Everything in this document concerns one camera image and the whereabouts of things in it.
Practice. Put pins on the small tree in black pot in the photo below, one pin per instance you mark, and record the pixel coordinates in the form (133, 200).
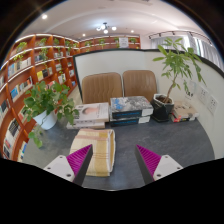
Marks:
(162, 111)

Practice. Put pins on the white curtain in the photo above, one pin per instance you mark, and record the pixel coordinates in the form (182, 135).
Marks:
(213, 53)

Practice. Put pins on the orange wooden bookshelf unit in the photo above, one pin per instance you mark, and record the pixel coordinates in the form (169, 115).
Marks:
(20, 73)

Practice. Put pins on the white wall socket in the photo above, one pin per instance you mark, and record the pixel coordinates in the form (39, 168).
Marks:
(202, 94)
(212, 105)

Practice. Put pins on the tan padded chair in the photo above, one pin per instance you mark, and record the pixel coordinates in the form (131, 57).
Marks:
(101, 88)
(140, 83)

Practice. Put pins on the dark blue thick book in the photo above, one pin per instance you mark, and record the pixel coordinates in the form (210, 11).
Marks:
(130, 121)

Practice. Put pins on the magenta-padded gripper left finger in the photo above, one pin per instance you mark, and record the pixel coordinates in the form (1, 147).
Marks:
(60, 166)

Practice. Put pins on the ceiling light cluster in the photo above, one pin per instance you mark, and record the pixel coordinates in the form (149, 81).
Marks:
(105, 31)

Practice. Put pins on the white black-framed partition panel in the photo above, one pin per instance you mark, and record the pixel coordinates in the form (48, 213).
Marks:
(100, 63)

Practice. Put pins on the white thick book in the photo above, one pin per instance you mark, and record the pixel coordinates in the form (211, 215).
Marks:
(86, 125)

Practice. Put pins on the white framed sign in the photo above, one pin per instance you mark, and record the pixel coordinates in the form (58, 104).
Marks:
(123, 42)

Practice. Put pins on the beige book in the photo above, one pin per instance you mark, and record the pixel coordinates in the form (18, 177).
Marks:
(185, 111)

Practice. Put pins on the grey-covered thick book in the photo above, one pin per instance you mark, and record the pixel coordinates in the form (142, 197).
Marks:
(130, 103)

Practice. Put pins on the red-edged book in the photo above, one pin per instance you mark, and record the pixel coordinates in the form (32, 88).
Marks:
(181, 120)

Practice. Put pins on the cream and yellow striped towel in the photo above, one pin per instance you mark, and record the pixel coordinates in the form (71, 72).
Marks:
(100, 146)

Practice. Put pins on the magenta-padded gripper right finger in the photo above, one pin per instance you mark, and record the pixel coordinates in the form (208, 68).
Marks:
(166, 165)

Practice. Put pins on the pothos plant in white pot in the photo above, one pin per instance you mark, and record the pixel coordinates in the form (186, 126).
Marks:
(46, 120)

